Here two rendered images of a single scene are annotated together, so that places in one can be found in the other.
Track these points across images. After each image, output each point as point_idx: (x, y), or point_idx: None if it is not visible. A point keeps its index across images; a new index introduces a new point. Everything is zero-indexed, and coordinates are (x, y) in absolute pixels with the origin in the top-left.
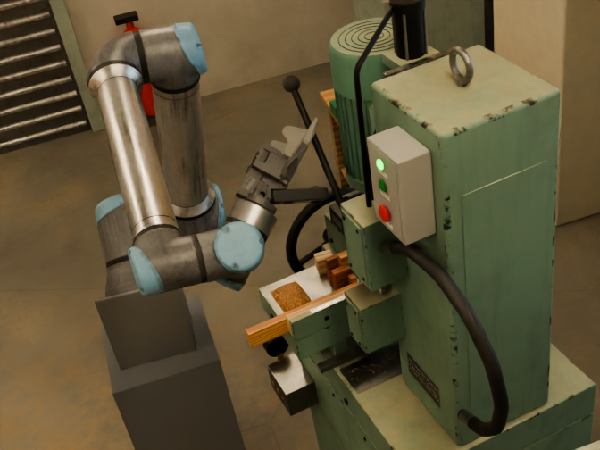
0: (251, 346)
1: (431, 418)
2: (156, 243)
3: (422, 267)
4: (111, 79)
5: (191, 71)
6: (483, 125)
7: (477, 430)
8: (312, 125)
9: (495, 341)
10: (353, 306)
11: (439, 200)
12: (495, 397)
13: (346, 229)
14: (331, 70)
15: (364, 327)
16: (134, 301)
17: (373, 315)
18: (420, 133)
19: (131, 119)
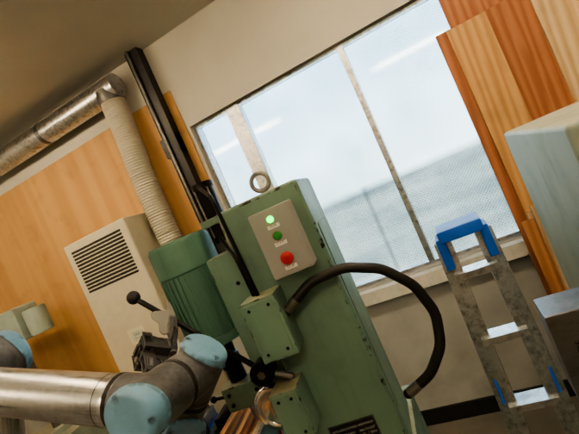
0: None
1: None
2: (135, 376)
3: (331, 273)
4: None
5: (20, 362)
6: (301, 181)
7: (430, 374)
8: (170, 305)
9: (375, 343)
10: (286, 395)
11: (310, 228)
12: (431, 305)
13: (254, 319)
14: (163, 267)
15: (303, 405)
16: None
17: (301, 393)
18: (277, 196)
19: (4, 368)
